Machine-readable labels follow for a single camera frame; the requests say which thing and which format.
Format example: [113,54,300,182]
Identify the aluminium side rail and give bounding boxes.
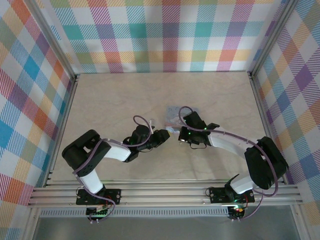
[247,71,287,185]
[43,73,81,188]

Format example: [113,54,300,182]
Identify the slotted grey cable duct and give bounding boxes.
[39,209,230,218]

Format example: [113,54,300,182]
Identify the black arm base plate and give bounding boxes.
[208,186,256,204]
[75,188,123,206]

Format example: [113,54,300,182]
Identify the grey metal sheet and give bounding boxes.
[32,206,301,240]

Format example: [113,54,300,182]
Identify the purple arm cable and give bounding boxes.
[72,114,156,223]
[177,106,281,222]

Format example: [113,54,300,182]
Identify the small controller circuit board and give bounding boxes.
[227,204,247,221]
[85,205,111,224]

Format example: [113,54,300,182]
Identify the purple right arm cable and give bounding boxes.
[177,106,281,222]

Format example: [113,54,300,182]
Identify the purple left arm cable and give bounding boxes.
[72,114,156,223]

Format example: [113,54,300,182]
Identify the short aluminium frame leg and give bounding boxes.
[23,207,42,240]
[289,203,309,240]

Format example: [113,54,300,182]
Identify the aluminium frame post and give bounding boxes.
[248,0,301,78]
[26,0,81,83]

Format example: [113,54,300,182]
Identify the wide aluminium base rail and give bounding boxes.
[27,178,303,208]

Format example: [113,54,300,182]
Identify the thin black right gripper cable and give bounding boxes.
[188,142,208,151]

